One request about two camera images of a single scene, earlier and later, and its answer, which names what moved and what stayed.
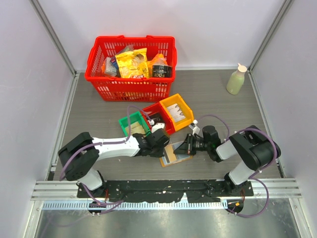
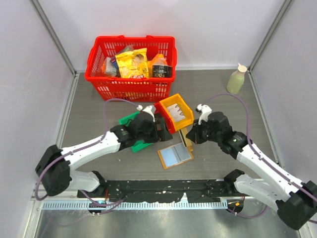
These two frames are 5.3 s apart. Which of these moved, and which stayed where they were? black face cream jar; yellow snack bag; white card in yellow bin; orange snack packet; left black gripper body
Moved: left black gripper body
Stayed: yellow snack bag; orange snack packet; white card in yellow bin; black face cream jar
